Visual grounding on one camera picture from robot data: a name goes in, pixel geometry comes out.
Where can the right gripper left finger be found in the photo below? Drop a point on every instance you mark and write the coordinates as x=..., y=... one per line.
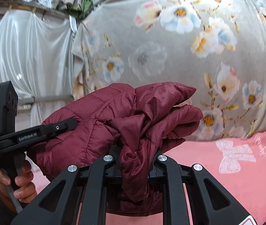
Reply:
x=76, y=196

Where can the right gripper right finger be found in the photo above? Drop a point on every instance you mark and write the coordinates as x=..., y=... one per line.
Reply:
x=191, y=195

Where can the maroon puffer jacket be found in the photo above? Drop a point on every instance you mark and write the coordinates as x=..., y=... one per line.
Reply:
x=140, y=120

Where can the person's left hand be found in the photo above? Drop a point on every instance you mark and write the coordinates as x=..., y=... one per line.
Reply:
x=26, y=191

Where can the pink fleece blanket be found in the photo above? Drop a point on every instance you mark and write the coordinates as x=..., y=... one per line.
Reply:
x=238, y=164

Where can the white satin curtain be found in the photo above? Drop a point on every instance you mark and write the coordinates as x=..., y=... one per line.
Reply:
x=35, y=57

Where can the grey floral bed sheet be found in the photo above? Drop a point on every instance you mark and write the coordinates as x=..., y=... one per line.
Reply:
x=216, y=46

